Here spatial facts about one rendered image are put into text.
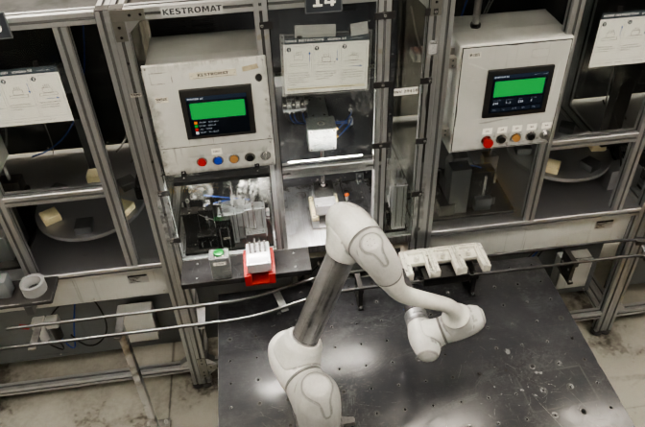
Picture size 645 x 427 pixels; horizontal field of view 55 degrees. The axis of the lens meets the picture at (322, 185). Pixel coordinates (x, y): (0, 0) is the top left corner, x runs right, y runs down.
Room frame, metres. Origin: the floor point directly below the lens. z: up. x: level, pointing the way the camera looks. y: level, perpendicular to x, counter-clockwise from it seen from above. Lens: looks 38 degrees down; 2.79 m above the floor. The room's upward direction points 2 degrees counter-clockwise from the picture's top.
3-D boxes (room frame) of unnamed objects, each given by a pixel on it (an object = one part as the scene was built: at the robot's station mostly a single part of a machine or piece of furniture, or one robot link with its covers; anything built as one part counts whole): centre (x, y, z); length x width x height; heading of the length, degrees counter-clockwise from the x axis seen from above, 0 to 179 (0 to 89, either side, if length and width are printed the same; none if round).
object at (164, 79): (2.04, 0.40, 1.60); 0.42 x 0.29 x 0.46; 96
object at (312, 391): (1.25, 0.05, 0.85); 0.18 x 0.16 x 0.22; 27
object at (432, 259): (1.89, -0.51, 0.84); 0.36 x 0.14 x 0.10; 96
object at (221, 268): (1.83, 0.43, 0.97); 0.08 x 0.08 x 0.12; 6
